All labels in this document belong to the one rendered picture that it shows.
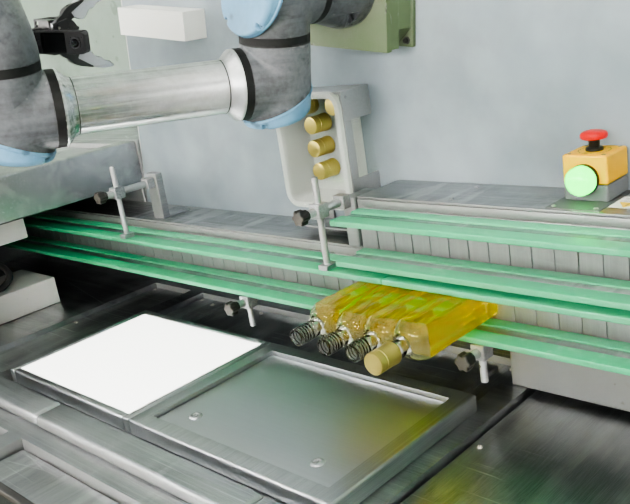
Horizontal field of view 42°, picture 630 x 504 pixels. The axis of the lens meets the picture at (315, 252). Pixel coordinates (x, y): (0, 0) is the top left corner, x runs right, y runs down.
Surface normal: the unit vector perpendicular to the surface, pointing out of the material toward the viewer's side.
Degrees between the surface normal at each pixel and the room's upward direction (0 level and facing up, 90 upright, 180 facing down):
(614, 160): 90
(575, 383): 0
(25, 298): 90
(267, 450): 90
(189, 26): 90
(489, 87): 0
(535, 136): 0
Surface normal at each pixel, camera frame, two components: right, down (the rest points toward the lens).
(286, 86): 0.44, 0.39
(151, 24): -0.68, 0.31
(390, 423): -0.15, -0.95
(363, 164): 0.72, 0.10
